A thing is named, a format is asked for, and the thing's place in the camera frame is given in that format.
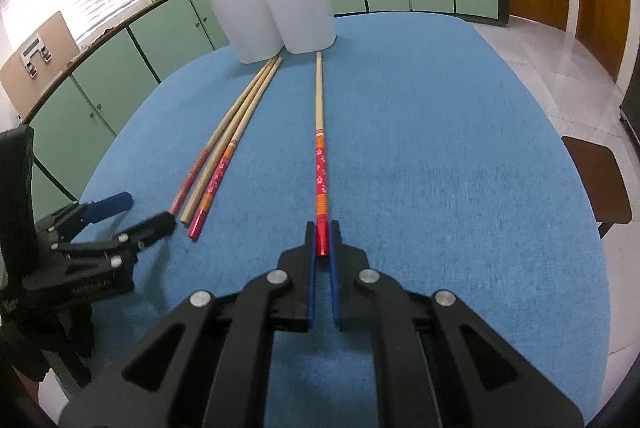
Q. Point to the white double utensil holder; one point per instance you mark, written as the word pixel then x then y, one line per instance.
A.
pixel 300 8

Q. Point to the dark glass-front cabinet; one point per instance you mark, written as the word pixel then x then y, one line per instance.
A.
pixel 631 98

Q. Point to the blue felt mat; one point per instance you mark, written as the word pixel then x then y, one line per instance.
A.
pixel 425 158

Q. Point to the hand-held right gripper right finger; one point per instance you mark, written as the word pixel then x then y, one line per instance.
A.
pixel 334 293

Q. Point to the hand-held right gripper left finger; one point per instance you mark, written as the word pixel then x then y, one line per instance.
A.
pixel 311 288

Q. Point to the white device on board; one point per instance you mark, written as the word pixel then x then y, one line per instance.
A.
pixel 35 53

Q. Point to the brown stool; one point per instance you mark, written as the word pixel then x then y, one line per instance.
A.
pixel 595 178

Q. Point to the brown cardboard board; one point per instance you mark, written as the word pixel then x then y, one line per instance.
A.
pixel 12 88

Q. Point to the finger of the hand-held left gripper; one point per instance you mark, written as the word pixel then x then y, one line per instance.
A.
pixel 107 205
pixel 150 228

